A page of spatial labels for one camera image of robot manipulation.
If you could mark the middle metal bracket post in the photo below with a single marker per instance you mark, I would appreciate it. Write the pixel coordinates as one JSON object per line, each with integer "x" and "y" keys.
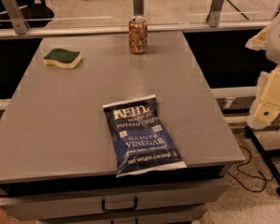
{"x": 138, "y": 7}

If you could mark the green and yellow sponge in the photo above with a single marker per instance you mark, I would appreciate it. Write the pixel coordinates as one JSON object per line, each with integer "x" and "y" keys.
{"x": 63, "y": 58}

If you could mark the grey drawer with black handle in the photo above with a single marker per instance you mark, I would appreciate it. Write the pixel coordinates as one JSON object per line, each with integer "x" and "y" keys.
{"x": 103, "y": 201}

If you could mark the horizontal metal rail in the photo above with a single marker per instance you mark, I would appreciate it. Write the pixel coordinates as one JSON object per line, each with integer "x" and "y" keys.
{"x": 105, "y": 30}

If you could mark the left metal bracket post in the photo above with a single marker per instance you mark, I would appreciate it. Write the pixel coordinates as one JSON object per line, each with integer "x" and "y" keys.
{"x": 18, "y": 22}

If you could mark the black office chair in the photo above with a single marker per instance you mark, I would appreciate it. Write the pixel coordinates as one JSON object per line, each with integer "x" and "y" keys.
{"x": 36, "y": 12}

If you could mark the right metal bracket post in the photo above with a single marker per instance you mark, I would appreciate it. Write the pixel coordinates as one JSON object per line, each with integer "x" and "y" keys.
{"x": 213, "y": 16}

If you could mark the blue potato chips bag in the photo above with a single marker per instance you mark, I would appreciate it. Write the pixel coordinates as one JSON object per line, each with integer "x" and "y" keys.
{"x": 141, "y": 142}

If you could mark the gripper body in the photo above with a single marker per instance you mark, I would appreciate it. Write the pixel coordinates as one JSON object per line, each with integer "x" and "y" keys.
{"x": 279, "y": 41}

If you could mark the black stand leg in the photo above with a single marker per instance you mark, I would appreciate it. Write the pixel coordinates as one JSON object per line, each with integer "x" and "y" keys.
{"x": 266, "y": 155}

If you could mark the orange soda can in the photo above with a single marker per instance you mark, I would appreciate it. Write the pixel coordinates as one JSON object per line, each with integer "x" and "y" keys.
{"x": 138, "y": 35}

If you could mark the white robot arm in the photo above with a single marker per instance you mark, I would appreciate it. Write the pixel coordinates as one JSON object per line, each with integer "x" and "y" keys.
{"x": 268, "y": 39}

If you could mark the metal bracket post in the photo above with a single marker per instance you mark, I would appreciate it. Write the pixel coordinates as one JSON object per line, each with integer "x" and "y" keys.
{"x": 18, "y": 22}
{"x": 138, "y": 7}
{"x": 213, "y": 16}

